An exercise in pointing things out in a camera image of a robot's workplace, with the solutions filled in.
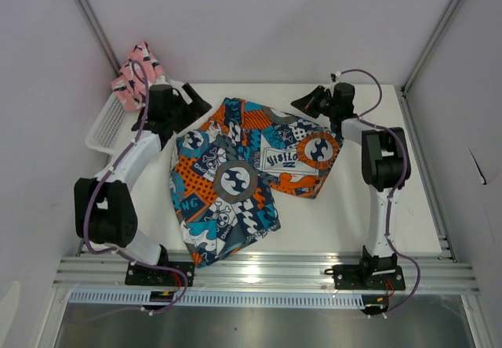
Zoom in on right aluminium frame post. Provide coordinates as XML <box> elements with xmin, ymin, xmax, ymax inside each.
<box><xmin>399</xmin><ymin>0</ymin><xmax>487</xmax><ymax>98</ymax></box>

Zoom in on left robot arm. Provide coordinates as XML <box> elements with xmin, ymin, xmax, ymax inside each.
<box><xmin>74</xmin><ymin>82</ymin><xmax>212</xmax><ymax>285</ymax></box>

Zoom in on blue orange patterned shorts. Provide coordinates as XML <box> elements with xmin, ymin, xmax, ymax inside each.
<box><xmin>169</xmin><ymin>98</ymin><xmax>344</xmax><ymax>268</ymax></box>

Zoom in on aluminium frame post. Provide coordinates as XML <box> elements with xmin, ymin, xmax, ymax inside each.
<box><xmin>75</xmin><ymin>0</ymin><xmax>120</xmax><ymax>76</ymax></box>
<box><xmin>399</xmin><ymin>0</ymin><xmax>487</xmax><ymax>98</ymax></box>

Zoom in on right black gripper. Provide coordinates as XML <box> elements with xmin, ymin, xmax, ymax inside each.
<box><xmin>291</xmin><ymin>86</ymin><xmax>338</xmax><ymax>119</ymax></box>

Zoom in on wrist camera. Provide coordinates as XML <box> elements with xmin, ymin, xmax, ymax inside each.
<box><xmin>330</xmin><ymin>71</ymin><xmax>344</xmax><ymax>84</ymax></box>
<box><xmin>164</xmin><ymin>78</ymin><xmax>183</xmax><ymax>90</ymax></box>

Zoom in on white slotted cable duct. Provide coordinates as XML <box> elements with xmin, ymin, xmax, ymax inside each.
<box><xmin>69</xmin><ymin>288</ymin><xmax>364</xmax><ymax>310</ymax></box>

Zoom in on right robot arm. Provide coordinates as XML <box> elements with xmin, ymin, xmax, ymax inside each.
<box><xmin>291</xmin><ymin>82</ymin><xmax>411</xmax><ymax>288</ymax></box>

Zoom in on pink star patterned shorts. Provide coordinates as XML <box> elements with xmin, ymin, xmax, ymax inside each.
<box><xmin>111</xmin><ymin>42</ymin><xmax>168</xmax><ymax>111</ymax></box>

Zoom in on left aluminium frame post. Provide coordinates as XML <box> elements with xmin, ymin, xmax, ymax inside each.
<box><xmin>75</xmin><ymin>0</ymin><xmax>120</xmax><ymax>76</ymax></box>

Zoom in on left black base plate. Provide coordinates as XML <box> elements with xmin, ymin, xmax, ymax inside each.
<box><xmin>125</xmin><ymin>262</ymin><xmax>195</xmax><ymax>288</ymax></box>

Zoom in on aluminium mounting rail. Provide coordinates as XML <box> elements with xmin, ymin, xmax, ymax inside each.
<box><xmin>53</xmin><ymin>252</ymin><xmax>480</xmax><ymax>295</ymax></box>

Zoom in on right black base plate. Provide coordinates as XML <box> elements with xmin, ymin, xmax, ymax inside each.
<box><xmin>324</xmin><ymin>261</ymin><xmax>406</xmax><ymax>291</ymax></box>

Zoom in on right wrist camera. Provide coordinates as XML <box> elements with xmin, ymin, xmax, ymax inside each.
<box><xmin>330</xmin><ymin>71</ymin><xmax>344</xmax><ymax>84</ymax></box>

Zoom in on white plastic basket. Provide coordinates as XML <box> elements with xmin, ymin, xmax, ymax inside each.
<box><xmin>85</xmin><ymin>79</ymin><xmax>185</xmax><ymax>159</ymax></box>

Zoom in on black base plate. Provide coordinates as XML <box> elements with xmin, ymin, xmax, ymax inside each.
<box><xmin>324</xmin><ymin>261</ymin><xmax>406</xmax><ymax>291</ymax></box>
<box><xmin>125</xmin><ymin>262</ymin><xmax>195</xmax><ymax>288</ymax></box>

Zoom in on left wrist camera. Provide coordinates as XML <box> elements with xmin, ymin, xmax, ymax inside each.
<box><xmin>164</xmin><ymin>78</ymin><xmax>183</xmax><ymax>90</ymax></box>

